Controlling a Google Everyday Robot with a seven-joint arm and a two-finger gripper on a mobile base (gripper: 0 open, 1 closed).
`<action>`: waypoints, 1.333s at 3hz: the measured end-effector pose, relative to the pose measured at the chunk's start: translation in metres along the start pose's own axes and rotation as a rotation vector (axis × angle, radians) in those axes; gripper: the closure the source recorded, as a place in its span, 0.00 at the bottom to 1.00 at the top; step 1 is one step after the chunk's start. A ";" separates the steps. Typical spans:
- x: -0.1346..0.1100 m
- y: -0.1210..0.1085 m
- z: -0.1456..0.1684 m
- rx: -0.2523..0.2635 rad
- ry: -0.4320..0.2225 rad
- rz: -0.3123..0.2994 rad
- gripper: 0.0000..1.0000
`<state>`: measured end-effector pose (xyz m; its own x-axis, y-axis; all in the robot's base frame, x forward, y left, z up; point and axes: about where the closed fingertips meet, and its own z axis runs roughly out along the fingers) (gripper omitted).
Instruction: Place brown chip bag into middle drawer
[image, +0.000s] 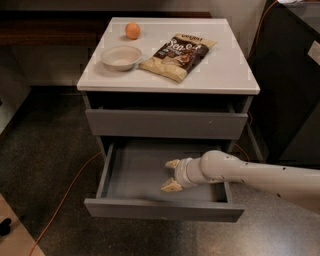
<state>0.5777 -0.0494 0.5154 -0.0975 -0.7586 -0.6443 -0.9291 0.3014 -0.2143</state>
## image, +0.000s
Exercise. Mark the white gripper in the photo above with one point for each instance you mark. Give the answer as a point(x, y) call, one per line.
point(182, 173)

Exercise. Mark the grey drawer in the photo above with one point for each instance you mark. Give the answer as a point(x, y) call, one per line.
point(134, 169)
point(165, 124)

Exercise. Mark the brown and cream chip bag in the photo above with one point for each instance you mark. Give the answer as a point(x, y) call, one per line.
point(178, 57)

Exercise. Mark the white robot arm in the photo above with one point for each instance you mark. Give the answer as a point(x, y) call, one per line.
point(300, 186)

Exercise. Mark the grey drawer cabinet white top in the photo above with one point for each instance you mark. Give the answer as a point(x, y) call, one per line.
point(209, 107)

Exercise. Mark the grey top drawer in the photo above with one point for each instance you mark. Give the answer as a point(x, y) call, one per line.
point(165, 124)

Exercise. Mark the dark cabinet on right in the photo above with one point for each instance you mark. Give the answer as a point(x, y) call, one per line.
point(287, 109)

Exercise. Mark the white paper bowl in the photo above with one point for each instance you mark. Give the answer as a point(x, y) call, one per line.
point(121, 58)

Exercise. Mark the orange fruit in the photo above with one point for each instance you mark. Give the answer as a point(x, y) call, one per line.
point(132, 31)

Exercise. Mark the black object on floor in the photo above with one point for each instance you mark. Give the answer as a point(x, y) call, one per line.
point(5, 227)

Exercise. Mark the dark wooden shelf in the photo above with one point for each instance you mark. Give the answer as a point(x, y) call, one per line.
point(68, 28)

